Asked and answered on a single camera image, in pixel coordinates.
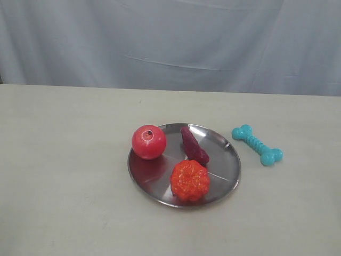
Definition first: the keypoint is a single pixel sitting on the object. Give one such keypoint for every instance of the light blue backdrop cloth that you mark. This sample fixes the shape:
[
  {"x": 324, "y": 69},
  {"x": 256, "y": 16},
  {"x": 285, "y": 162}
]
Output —
[{"x": 280, "y": 47}]

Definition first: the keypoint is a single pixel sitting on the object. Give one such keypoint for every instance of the orange toy pumpkin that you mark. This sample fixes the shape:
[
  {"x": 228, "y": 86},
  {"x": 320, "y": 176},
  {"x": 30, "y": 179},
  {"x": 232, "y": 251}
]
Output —
[{"x": 189, "y": 181}]

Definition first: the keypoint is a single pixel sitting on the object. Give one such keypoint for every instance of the purple toy sweet potato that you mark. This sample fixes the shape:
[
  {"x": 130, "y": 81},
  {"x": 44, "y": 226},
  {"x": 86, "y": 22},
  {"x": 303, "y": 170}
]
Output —
[{"x": 192, "y": 148}]

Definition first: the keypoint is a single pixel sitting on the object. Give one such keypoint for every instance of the teal toy bone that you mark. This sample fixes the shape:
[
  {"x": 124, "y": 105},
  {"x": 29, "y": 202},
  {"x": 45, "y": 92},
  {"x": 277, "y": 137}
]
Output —
[{"x": 268, "y": 156}]

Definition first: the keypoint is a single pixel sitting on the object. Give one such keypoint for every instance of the round steel plate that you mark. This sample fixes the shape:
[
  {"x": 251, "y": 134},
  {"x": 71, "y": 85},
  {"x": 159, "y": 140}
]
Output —
[{"x": 153, "y": 176}]

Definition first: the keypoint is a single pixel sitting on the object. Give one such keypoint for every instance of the red toy apple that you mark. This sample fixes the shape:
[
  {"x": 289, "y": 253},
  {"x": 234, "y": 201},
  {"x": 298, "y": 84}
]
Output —
[{"x": 149, "y": 142}]

